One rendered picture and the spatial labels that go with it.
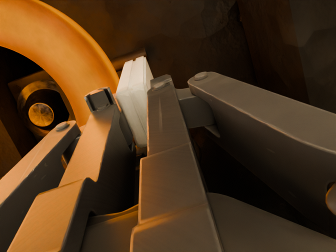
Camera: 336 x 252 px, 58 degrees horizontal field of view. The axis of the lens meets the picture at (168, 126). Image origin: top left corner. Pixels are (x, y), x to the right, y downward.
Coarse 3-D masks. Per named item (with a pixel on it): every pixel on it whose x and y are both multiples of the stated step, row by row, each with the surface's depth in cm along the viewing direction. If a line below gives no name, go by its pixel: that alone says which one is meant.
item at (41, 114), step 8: (40, 88) 30; (48, 88) 30; (32, 96) 29; (40, 96) 29; (48, 96) 29; (56, 96) 29; (32, 104) 28; (40, 104) 28; (48, 104) 28; (56, 104) 29; (64, 104) 30; (32, 112) 29; (40, 112) 29; (48, 112) 29; (56, 112) 29; (64, 112) 30; (32, 120) 29; (40, 120) 29; (48, 120) 29; (56, 120) 29; (64, 120) 30; (40, 128) 30; (48, 128) 30
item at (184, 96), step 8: (152, 80) 17; (160, 80) 16; (168, 80) 15; (184, 88) 13; (184, 96) 13; (192, 96) 12; (184, 104) 13; (192, 104) 12; (200, 104) 12; (208, 104) 12; (184, 112) 13; (192, 112) 13; (200, 112) 13; (208, 112) 12; (192, 120) 13; (200, 120) 13; (208, 120) 13
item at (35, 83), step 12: (36, 72) 30; (12, 84) 30; (24, 84) 30; (36, 84) 30; (48, 84) 30; (24, 96) 30; (24, 108) 30; (24, 120) 31; (36, 132) 31; (48, 132) 31
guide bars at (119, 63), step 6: (144, 48) 25; (126, 54) 25; (132, 54) 25; (138, 54) 25; (144, 54) 25; (114, 60) 25; (120, 60) 25; (126, 60) 25; (114, 66) 25; (120, 66) 25; (120, 72) 25
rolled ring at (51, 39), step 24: (0, 0) 18; (24, 0) 18; (0, 24) 18; (24, 24) 18; (48, 24) 18; (72, 24) 19; (24, 48) 19; (48, 48) 19; (72, 48) 19; (96, 48) 20; (48, 72) 19; (72, 72) 19; (96, 72) 19; (72, 96) 20
